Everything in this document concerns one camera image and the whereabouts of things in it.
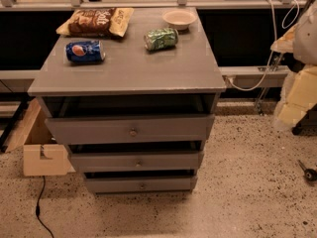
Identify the blue pepsi can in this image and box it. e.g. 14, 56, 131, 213
65, 41, 105, 63

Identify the brown yellow chip bag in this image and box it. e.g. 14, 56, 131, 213
56, 8, 134, 38

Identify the grey drawer cabinet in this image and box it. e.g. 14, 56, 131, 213
29, 8, 225, 180

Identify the grey middle drawer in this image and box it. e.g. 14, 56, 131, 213
70, 151, 204, 173

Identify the white cable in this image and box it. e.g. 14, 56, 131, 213
226, 0, 301, 92

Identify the grey bottom drawer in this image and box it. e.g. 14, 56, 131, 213
84, 176, 197, 193

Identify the grey drawer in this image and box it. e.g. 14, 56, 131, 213
70, 151, 204, 173
84, 176, 197, 193
46, 115, 215, 145

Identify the grey wall rail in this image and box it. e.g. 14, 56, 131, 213
220, 65, 290, 89

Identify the black tool on floor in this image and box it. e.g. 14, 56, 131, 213
298, 161, 317, 181

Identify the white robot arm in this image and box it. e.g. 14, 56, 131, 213
270, 1, 317, 131

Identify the black cable on floor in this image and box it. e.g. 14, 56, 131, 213
35, 176, 55, 238

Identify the grey top drawer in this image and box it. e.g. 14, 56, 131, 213
46, 115, 215, 145

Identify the white bowl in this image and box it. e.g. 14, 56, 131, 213
162, 9, 197, 31

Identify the green soda can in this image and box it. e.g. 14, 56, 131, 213
144, 28, 178, 52

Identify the metal pole stand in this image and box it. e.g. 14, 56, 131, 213
255, 53, 284, 116

